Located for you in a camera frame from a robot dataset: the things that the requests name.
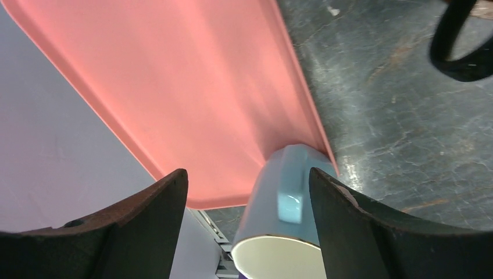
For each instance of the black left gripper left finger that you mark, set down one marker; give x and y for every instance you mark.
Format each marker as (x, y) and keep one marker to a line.
(133, 238)

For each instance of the pink tray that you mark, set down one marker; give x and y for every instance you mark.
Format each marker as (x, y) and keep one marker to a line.
(213, 87)

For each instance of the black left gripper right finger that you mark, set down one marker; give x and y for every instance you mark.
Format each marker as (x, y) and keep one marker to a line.
(361, 237)

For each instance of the aluminium frame rail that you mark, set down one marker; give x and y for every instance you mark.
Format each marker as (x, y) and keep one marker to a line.
(225, 264)

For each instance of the dark green mug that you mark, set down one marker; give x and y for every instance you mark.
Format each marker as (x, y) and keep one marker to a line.
(456, 50)

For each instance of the light blue mug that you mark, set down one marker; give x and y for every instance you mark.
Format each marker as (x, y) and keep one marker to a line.
(277, 236)

